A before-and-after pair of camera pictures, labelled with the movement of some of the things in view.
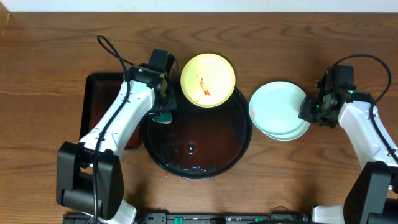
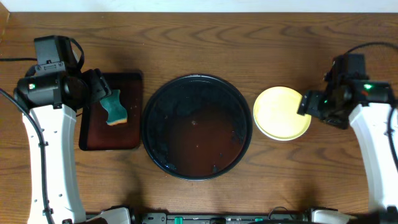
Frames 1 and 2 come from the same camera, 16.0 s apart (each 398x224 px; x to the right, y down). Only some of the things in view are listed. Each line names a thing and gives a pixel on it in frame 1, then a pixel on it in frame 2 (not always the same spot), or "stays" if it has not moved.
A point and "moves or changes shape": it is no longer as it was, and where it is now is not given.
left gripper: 172,106 to 101,88
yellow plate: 208,80 to 276,114
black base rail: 205,218 stays
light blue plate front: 274,107 to 262,130
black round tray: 200,142 stays
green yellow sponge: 163,118 moves or changes shape
